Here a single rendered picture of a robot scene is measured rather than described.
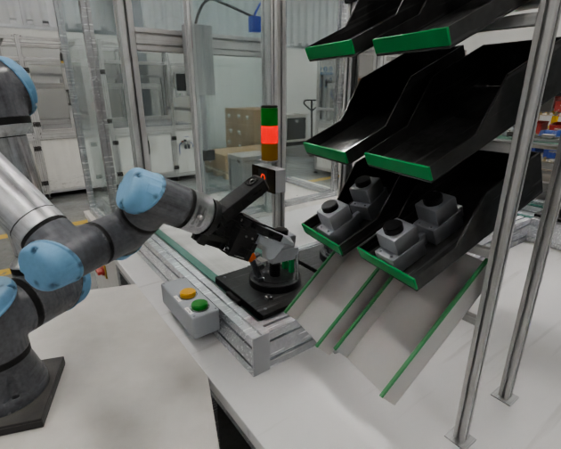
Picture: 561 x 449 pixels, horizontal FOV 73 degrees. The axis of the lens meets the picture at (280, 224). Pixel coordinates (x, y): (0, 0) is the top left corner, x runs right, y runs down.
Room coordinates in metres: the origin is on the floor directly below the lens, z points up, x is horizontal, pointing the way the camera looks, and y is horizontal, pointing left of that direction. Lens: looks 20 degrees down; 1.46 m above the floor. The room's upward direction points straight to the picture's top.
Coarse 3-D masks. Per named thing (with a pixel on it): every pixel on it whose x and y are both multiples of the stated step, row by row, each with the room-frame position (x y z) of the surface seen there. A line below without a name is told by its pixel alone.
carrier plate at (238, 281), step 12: (264, 264) 1.03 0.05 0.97; (288, 264) 1.03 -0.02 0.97; (216, 276) 0.95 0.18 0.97; (228, 276) 0.95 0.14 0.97; (240, 276) 0.95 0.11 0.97; (228, 288) 0.89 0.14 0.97; (240, 288) 0.89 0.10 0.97; (252, 288) 0.89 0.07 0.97; (300, 288) 0.89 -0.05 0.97; (240, 300) 0.84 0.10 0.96; (252, 300) 0.82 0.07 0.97; (264, 300) 0.82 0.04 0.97; (276, 300) 0.82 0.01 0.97; (288, 300) 0.82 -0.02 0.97; (252, 312) 0.80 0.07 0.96; (264, 312) 0.77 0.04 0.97; (276, 312) 0.78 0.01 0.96
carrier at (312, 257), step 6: (318, 246) 1.17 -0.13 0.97; (324, 246) 1.11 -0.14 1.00; (300, 252) 1.12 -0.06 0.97; (306, 252) 1.12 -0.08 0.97; (312, 252) 1.12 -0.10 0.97; (318, 252) 1.12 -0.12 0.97; (324, 252) 1.07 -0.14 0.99; (300, 258) 1.07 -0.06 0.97; (306, 258) 1.07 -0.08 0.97; (312, 258) 1.07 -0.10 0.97; (318, 258) 1.07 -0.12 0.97; (324, 258) 1.04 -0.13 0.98; (300, 264) 1.05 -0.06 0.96; (306, 264) 1.03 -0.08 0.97; (312, 264) 1.03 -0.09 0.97; (318, 264) 1.03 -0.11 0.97; (312, 270) 1.01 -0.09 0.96
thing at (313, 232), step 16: (352, 176) 0.77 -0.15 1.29; (384, 176) 0.81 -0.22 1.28; (400, 176) 0.66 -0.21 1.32; (400, 192) 0.66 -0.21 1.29; (384, 208) 0.64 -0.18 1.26; (400, 208) 0.66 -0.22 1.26; (304, 224) 0.71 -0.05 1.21; (368, 224) 0.63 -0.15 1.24; (320, 240) 0.67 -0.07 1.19; (352, 240) 0.62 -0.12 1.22
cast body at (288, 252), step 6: (276, 228) 0.78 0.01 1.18; (282, 228) 0.78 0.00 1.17; (288, 234) 0.78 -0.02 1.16; (294, 234) 0.78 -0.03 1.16; (294, 240) 0.78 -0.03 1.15; (288, 246) 0.77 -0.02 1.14; (294, 246) 0.78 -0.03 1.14; (264, 252) 0.77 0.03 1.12; (282, 252) 0.76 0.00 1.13; (288, 252) 0.77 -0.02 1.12; (294, 252) 0.78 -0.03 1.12; (276, 258) 0.75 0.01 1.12; (282, 258) 0.76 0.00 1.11; (288, 258) 0.77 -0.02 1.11; (294, 258) 0.78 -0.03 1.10
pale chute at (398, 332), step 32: (384, 288) 0.62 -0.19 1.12; (448, 288) 0.58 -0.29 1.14; (480, 288) 0.54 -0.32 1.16; (384, 320) 0.61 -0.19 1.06; (416, 320) 0.57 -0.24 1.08; (448, 320) 0.52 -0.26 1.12; (352, 352) 0.59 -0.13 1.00; (384, 352) 0.55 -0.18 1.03; (416, 352) 0.49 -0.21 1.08; (384, 384) 0.51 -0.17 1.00
